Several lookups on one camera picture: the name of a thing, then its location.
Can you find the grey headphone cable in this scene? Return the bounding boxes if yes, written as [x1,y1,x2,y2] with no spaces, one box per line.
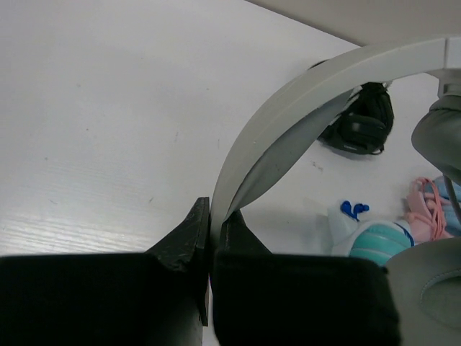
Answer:
[443,173,461,217]

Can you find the black headphones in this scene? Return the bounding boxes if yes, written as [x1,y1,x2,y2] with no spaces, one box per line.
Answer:
[318,81,395,155]

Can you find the teal headphones blue cable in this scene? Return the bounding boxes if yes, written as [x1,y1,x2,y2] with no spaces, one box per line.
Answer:
[326,200,415,267]

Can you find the grey white over-ear headphones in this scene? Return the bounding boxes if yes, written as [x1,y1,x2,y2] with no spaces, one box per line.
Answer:
[210,35,460,345]

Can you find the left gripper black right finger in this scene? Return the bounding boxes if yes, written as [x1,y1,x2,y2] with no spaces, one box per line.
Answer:
[211,212,402,345]

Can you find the pink blue cat-ear headphones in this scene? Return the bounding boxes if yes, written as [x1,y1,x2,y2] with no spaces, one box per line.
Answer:
[405,176,460,244]

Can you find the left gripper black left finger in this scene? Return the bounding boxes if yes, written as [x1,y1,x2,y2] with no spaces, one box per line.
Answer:
[1,197,210,345]

